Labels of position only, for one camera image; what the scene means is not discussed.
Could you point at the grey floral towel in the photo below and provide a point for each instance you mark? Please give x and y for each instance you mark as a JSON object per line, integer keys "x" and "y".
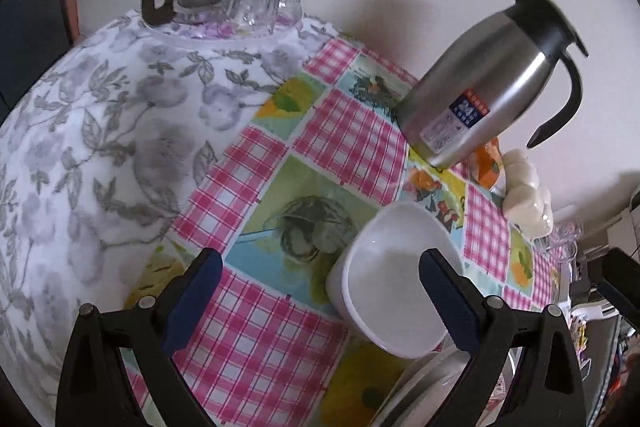
{"x": 99, "y": 158}

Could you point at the large stainless steel plate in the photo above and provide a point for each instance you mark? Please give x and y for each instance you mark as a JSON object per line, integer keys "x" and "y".
{"x": 422, "y": 389}

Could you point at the stainless steel thermos jug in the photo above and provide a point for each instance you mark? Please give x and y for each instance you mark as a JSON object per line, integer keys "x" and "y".
{"x": 487, "y": 79}

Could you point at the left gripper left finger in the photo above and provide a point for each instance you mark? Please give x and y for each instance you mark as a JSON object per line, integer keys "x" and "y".
{"x": 94, "y": 388}

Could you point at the bag of steamed buns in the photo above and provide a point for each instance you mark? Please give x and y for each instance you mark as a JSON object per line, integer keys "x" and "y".
{"x": 527, "y": 203}

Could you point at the white square bowl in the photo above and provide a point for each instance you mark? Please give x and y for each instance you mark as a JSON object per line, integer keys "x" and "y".
{"x": 375, "y": 285}

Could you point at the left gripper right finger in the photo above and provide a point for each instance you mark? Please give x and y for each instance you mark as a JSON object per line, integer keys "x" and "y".
{"x": 546, "y": 389}

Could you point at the pink checkered tablecloth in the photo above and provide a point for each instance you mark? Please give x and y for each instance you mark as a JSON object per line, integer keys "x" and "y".
{"x": 315, "y": 166}

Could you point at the white plastic basket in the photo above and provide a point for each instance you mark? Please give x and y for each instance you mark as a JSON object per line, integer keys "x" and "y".
{"x": 595, "y": 311}

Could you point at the clear glass mug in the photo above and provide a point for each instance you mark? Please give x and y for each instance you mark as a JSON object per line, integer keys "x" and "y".
{"x": 561, "y": 244}

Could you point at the orange snack packet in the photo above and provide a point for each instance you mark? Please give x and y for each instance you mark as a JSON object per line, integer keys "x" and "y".
{"x": 487, "y": 164}

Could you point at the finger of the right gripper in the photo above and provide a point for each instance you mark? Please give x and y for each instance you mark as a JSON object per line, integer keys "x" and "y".
{"x": 619, "y": 284}

